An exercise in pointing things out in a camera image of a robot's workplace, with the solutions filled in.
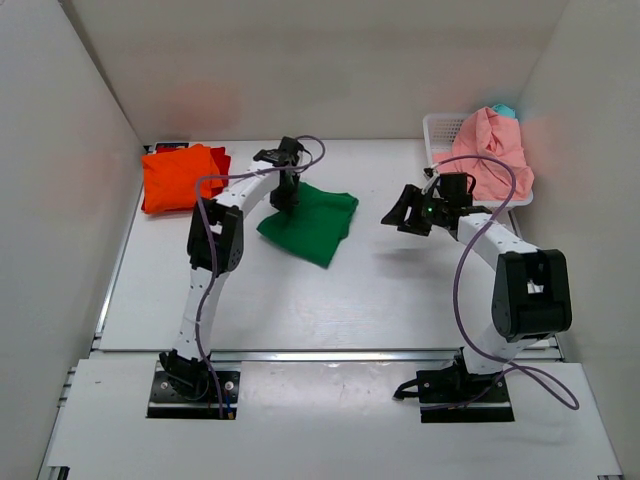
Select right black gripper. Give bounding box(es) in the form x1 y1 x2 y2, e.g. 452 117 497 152
381 186 447 237

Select green t shirt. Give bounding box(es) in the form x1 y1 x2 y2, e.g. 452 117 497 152
256 183 359 268

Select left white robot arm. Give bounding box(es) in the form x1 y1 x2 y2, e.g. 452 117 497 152
159 136 359 404

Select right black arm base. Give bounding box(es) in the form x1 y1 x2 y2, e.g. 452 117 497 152
393 355 515 424

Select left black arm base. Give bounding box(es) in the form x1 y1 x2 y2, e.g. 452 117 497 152
146 362 241 421

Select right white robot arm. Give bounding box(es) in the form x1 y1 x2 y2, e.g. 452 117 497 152
398 174 573 401

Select red folded t shirt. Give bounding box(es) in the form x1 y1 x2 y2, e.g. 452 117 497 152
208 147 231 198

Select white plastic basket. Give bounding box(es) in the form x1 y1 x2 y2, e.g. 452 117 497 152
422 113 534 209

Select pink t shirt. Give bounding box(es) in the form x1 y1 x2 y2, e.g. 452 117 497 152
433 107 534 202

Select orange folded t shirt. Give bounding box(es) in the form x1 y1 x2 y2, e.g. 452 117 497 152
141 144 212 215

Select teal cloth in basket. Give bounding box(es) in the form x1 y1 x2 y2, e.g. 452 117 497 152
491 104 517 119

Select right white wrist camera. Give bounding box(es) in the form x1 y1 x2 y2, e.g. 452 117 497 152
422 167 440 196

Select dark card at wall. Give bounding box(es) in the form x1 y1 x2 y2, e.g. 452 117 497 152
155 142 189 152

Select aluminium rail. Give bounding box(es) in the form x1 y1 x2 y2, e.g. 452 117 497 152
90 342 564 363

